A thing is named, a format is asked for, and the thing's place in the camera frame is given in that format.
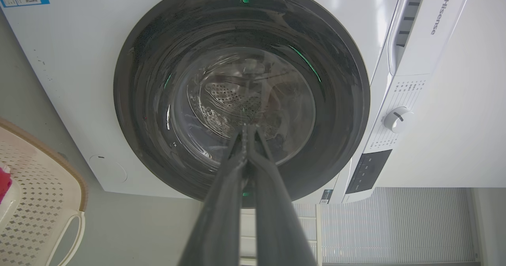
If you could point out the dark round washing machine door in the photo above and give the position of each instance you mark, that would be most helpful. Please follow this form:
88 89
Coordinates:
166 80

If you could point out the white Hisense washing machine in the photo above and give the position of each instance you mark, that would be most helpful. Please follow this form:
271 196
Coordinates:
415 60

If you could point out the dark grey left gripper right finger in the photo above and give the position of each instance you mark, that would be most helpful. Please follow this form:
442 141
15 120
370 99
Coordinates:
276 214

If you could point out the red cloth item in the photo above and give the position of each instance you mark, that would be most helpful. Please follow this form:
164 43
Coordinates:
4 183

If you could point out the cream perforated laundry basket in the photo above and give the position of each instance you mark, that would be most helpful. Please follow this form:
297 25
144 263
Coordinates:
35 202

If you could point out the white washing machine dial knob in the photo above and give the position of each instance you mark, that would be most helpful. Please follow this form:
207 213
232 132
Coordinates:
397 119

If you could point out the white slatted window blind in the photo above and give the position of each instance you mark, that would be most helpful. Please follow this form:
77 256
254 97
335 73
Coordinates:
399 226

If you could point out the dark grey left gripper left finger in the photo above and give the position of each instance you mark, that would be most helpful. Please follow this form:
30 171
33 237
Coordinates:
221 210

